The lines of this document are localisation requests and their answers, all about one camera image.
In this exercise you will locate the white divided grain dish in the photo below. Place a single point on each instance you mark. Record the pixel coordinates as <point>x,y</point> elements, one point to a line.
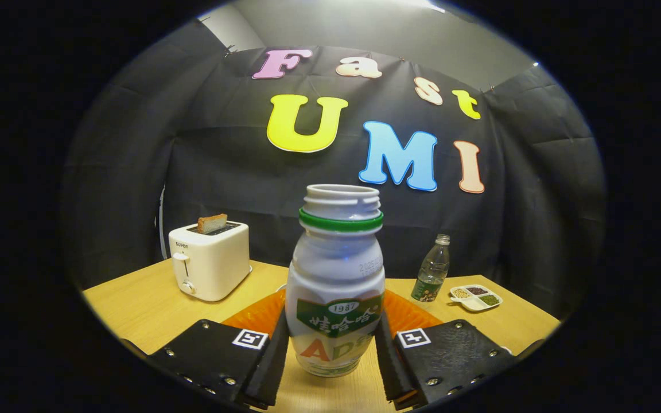
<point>474,304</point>

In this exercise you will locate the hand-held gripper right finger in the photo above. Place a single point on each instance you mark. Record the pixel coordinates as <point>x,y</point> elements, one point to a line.
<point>391,370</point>

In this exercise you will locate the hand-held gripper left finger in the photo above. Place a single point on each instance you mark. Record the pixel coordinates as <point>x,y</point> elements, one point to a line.
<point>267,367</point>

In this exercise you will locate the brown toast slice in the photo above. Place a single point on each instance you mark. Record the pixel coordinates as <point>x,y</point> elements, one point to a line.
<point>213,223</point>

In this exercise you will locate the clear plastic water bottle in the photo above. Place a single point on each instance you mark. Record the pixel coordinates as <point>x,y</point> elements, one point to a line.
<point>431,275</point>

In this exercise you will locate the black backdrop cloth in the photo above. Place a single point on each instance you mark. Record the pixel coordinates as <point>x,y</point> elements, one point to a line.
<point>221,172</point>

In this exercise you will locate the white toaster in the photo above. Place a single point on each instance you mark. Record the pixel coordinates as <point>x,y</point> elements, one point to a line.
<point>216,269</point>

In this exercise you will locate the white juice bottle green label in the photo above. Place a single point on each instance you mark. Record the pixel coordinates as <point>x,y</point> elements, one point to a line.
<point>333,269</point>

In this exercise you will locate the wooden table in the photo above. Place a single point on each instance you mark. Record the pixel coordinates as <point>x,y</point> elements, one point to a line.
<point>135,304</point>

